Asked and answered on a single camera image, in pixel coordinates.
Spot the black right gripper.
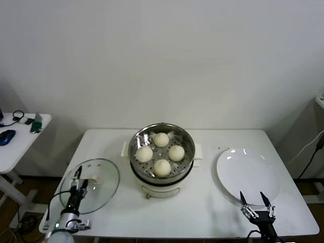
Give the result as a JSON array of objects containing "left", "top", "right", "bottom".
[{"left": 239, "top": 191, "right": 281, "bottom": 240}]

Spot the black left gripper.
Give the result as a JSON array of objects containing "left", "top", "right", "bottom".
[{"left": 66, "top": 166, "right": 89, "bottom": 215}]

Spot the glass lid with cream handle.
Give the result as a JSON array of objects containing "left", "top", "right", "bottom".
[{"left": 59, "top": 158, "right": 120, "bottom": 215}]

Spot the white steamed baozi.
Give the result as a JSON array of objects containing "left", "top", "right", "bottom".
[
  {"left": 136, "top": 147, "right": 153, "bottom": 163},
  {"left": 153, "top": 132, "right": 170, "bottom": 147},
  {"left": 168, "top": 145, "right": 185, "bottom": 162},
  {"left": 153, "top": 159, "right": 172, "bottom": 178}
]

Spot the stainless perforated steamer basket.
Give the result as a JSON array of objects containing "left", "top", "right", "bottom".
[{"left": 128, "top": 122, "right": 196, "bottom": 179}]

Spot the white round plate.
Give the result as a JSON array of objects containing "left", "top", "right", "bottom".
[{"left": 216, "top": 147, "right": 281, "bottom": 206}]

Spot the white furniture base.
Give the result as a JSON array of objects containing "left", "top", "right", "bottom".
[{"left": 302, "top": 181, "right": 324, "bottom": 205}]

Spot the white side table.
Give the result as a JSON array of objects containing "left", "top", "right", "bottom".
[{"left": 0, "top": 112, "right": 53, "bottom": 215}]

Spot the green small device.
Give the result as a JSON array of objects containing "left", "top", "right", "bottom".
[{"left": 30, "top": 121, "right": 43, "bottom": 134}]

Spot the white electric cooker base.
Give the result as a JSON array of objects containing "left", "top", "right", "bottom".
[{"left": 121, "top": 141, "right": 205, "bottom": 200}]

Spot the blue computer mouse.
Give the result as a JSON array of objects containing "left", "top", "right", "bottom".
[{"left": 0, "top": 130, "right": 16, "bottom": 147}]

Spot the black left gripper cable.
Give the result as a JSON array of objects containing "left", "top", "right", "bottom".
[{"left": 45, "top": 189, "right": 76, "bottom": 230}]

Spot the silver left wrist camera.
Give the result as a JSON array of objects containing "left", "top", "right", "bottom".
[{"left": 66, "top": 219, "right": 91, "bottom": 232}]

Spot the floor cable bundle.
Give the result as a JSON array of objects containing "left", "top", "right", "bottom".
[{"left": 10, "top": 212, "right": 49, "bottom": 241}]

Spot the white wall cable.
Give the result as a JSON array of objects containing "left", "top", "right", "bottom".
[{"left": 287, "top": 131, "right": 324, "bottom": 167}]

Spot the black cable with plug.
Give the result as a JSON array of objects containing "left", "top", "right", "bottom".
[{"left": 295, "top": 134, "right": 324, "bottom": 180}]

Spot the black looped cable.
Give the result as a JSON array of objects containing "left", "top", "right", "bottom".
[{"left": 0, "top": 110, "right": 25, "bottom": 127}]

